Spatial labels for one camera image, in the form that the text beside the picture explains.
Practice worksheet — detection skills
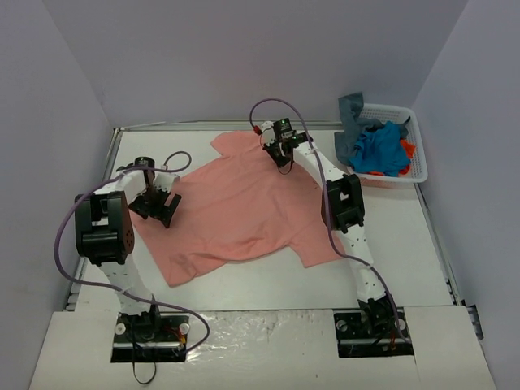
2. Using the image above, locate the pink t shirt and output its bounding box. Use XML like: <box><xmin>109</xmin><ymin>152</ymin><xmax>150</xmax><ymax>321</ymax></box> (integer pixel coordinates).
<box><xmin>131</xmin><ymin>131</ymin><xmax>341</xmax><ymax>287</ymax></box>

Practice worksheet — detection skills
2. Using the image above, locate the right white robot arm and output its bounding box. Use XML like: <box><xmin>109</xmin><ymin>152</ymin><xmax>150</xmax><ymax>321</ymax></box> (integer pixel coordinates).
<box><xmin>255</xmin><ymin>119</ymin><xmax>397</xmax><ymax>336</ymax></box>

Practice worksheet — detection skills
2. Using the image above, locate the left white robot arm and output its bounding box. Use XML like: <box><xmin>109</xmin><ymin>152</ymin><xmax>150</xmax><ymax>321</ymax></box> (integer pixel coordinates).
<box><xmin>75</xmin><ymin>157</ymin><xmax>182</xmax><ymax>340</ymax></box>

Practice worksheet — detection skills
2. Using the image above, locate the grey t shirt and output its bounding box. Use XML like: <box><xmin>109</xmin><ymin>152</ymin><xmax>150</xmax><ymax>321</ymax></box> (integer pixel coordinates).
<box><xmin>334</xmin><ymin>92</ymin><xmax>408</xmax><ymax>167</ymax></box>

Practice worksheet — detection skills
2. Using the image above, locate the blue t shirt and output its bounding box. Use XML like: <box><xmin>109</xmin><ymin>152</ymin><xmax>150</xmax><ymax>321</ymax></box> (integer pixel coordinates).
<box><xmin>349</xmin><ymin>121</ymin><xmax>415</xmax><ymax>177</ymax></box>

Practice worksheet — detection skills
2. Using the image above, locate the orange t shirt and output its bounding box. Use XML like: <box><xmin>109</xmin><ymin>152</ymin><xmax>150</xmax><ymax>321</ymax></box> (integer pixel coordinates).
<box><xmin>362</xmin><ymin>140</ymin><xmax>416</xmax><ymax>177</ymax></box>

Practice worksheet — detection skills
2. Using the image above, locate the white plastic basket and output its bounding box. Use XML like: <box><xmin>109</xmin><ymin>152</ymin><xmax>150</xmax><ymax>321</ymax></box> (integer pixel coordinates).
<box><xmin>336</xmin><ymin>103</ymin><xmax>428</xmax><ymax>189</ymax></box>

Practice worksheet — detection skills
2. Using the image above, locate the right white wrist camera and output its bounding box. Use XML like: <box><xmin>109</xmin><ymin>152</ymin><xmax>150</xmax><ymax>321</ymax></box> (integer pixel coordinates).
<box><xmin>253</xmin><ymin>121</ymin><xmax>276</xmax><ymax>147</ymax></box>

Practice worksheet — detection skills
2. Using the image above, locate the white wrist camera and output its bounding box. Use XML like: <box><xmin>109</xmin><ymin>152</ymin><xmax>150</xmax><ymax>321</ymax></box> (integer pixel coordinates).
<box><xmin>154</xmin><ymin>165</ymin><xmax>180</xmax><ymax>197</ymax></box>
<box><xmin>253</xmin><ymin>121</ymin><xmax>276</xmax><ymax>147</ymax></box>

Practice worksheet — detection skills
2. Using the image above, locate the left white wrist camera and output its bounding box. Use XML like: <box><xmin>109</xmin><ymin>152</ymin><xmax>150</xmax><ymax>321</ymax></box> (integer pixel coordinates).
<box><xmin>154</xmin><ymin>165</ymin><xmax>180</xmax><ymax>197</ymax></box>

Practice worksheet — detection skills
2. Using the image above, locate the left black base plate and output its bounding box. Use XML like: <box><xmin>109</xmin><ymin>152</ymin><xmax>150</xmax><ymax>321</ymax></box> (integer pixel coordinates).
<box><xmin>110</xmin><ymin>314</ymin><xmax>190</xmax><ymax>363</ymax></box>

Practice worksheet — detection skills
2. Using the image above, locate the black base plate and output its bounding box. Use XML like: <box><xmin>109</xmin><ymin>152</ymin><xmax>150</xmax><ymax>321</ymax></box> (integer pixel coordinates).
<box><xmin>110</xmin><ymin>314</ymin><xmax>190</xmax><ymax>363</ymax></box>
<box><xmin>333</xmin><ymin>310</ymin><xmax>414</xmax><ymax>358</ymax></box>

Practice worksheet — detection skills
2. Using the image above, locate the black thin cable loop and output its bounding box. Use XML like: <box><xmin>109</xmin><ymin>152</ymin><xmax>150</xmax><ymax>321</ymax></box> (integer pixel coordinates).
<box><xmin>132</xmin><ymin>357</ymin><xmax>158</xmax><ymax>387</ymax></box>

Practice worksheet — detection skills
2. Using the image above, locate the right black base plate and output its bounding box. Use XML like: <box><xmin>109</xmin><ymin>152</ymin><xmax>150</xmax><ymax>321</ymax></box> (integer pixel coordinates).
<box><xmin>333</xmin><ymin>310</ymin><xmax>414</xmax><ymax>358</ymax></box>

